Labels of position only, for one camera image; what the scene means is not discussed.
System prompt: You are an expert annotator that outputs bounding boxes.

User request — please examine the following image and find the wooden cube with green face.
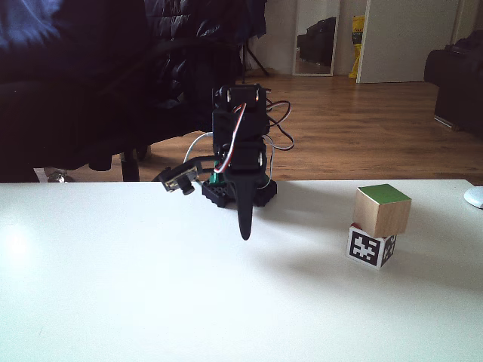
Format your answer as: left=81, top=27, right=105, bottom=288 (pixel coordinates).
left=353, top=183, right=412, bottom=239

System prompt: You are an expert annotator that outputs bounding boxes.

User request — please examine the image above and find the red cube with marker print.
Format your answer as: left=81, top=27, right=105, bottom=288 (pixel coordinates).
left=346, top=222, right=398, bottom=272

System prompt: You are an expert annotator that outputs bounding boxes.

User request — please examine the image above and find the black tripod stand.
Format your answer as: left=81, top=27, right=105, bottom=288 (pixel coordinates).
left=239, top=35, right=272, bottom=82

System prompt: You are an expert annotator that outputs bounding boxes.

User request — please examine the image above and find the black office chair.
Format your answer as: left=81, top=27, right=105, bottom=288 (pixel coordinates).
left=33, top=37, right=272, bottom=184

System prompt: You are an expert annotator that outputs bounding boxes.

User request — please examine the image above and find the tall standing mirror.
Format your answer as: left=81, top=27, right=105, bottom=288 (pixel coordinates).
left=293, top=0, right=341, bottom=78

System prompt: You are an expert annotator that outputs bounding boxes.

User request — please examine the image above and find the black padded jacket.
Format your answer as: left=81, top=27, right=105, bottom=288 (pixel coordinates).
left=145, top=0, right=267, bottom=110

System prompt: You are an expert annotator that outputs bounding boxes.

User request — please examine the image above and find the yellow bag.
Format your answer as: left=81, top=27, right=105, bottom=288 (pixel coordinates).
left=347, top=14, right=367, bottom=80

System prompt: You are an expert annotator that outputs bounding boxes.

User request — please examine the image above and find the white door panel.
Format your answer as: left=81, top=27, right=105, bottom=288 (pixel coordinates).
left=355, top=0, right=466, bottom=84

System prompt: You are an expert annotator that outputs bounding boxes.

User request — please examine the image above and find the person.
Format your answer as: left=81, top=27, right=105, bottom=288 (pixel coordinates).
left=0, top=0, right=155, bottom=183

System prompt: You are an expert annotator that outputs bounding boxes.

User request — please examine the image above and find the black couch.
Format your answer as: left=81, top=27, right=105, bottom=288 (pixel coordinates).
left=423, top=29, right=483, bottom=143

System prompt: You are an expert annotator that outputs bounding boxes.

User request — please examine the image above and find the white computer mouse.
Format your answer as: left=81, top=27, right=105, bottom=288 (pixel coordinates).
left=463, top=185, right=483, bottom=210

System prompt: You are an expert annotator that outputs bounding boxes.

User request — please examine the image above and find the red white black servo cable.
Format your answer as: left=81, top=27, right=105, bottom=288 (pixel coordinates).
left=216, top=103, right=249, bottom=176
left=265, top=100, right=297, bottom=152

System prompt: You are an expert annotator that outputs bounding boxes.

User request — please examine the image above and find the small black camera on bracket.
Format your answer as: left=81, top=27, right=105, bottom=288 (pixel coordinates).
left=158, top=164, right=198, bottom=197

